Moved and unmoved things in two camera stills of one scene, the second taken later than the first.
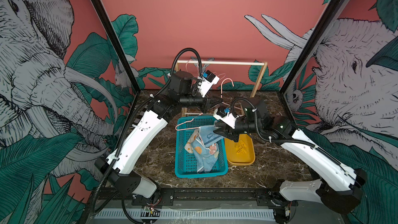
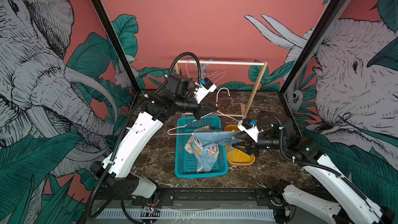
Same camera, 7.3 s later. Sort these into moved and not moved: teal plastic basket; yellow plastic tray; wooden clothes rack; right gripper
Moved: right gripper
Not moved: teal plastic basket; wooden clothes rack; yellow plastic tray
